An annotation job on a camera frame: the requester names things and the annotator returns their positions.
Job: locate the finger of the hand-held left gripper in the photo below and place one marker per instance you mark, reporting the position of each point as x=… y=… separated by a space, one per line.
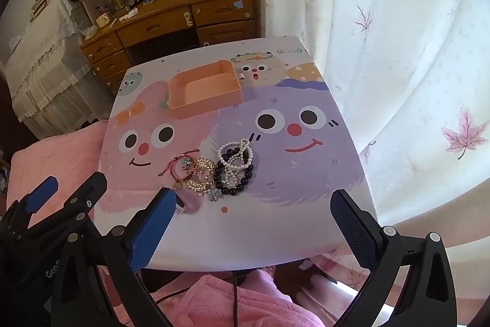
x=40 y=195
x=90 y=189

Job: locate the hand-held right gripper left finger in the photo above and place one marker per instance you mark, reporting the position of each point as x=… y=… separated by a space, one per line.
x=153 y=231

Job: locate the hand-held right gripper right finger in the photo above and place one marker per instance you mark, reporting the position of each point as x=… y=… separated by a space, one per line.
x=354 y=231

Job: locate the round gold brooch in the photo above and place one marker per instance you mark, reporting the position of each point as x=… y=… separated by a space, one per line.
x=177 y=186

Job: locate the blue flower earring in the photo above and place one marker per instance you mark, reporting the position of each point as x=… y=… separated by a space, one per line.
x=186 y=163
x=214 y=195

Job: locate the pink storage tray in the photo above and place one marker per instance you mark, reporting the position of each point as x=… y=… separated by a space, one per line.
x=206 y=97

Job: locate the pink bed sheet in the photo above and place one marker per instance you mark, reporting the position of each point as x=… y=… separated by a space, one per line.
x=57 y=158

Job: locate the cartoon printed tablecloth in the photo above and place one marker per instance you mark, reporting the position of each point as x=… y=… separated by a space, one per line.
x=268 y=227

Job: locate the pink fleece blanket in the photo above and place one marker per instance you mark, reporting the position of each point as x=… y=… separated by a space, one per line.
x=229 y=308

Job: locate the white lace cover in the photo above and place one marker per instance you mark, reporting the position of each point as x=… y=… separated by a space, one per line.
x=42 y=74

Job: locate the wooden desk with drawers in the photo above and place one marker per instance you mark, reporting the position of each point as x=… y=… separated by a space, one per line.
x=160 y=26

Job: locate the white leaf print curtain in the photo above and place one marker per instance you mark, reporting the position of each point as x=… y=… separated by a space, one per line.
x=382 y=43

